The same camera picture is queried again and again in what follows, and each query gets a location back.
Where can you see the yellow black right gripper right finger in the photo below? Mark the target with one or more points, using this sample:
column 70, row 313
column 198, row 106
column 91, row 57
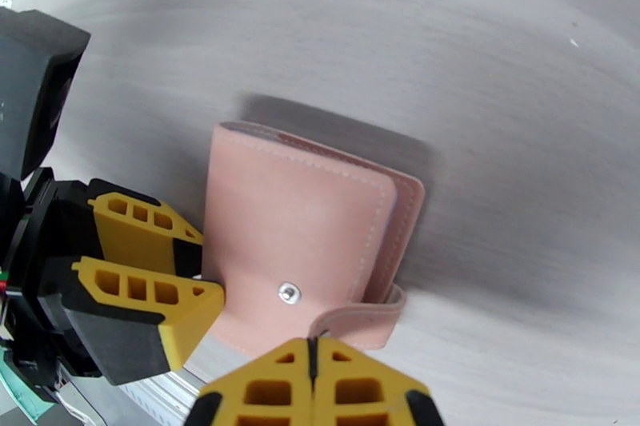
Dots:
column 365, row 389

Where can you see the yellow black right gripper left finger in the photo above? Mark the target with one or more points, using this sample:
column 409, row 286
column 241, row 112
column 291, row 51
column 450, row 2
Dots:
column 270, row 389

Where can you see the green circuit board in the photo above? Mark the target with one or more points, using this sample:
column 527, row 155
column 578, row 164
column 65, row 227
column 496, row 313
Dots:
column 25, row 389

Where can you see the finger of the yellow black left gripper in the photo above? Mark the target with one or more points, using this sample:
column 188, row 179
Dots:
column 185, row 319
column 145, row 240

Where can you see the pink card holder wallet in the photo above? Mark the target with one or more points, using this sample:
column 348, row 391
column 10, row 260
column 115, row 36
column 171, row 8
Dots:
column 290, row 220

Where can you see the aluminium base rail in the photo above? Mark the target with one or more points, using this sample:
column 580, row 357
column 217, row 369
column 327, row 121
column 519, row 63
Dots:
column 165, row 392

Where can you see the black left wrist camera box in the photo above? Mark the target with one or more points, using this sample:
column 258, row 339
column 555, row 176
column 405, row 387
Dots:
column 35, row 90

